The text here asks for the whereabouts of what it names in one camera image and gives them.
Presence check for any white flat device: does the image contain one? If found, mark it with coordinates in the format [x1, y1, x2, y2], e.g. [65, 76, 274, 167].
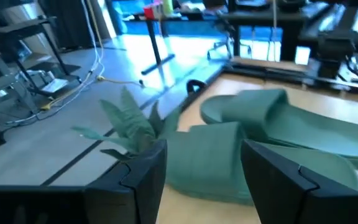
[41, 77, 70, 94]

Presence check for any green rubber slide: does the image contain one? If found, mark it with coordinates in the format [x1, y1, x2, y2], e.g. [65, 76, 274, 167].
[200, 88, 358, 170]
[162, 121, 358, 207]

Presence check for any black equipment cart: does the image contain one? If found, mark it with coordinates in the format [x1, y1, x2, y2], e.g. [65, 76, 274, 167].
[0, 15, 82, 98]

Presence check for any artificial plant in white pot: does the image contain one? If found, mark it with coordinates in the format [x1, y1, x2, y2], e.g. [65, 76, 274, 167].
[71, 86, 181, 162]

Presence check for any beige cord with yellow plug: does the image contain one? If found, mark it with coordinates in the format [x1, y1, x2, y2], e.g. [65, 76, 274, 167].
[96, 75, 145, 87]

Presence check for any black curved loop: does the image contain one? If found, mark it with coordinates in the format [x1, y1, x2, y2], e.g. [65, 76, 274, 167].
[186, 79, 208, 94]

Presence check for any red box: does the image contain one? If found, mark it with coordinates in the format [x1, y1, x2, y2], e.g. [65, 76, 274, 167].
[143, 5, 155, 20]

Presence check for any black table stand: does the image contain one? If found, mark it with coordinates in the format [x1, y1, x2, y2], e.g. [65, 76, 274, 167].
[132, 11, 239, 76]

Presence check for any yellow-green container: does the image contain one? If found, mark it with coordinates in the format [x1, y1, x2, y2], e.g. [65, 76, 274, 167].
[162, 0, 174, 15]

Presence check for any wide black desk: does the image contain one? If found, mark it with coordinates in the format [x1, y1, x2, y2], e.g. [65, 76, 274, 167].
[219, 6, 332, 62]

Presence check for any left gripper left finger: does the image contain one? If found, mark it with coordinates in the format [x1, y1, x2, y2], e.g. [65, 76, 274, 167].
[0, 139, 168, 224]

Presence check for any white floor cable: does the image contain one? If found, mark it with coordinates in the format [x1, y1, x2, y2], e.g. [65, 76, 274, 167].
[6, 0, 105, 125]

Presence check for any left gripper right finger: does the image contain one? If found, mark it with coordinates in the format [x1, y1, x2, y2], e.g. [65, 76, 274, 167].
[240, 139, 358, 224]

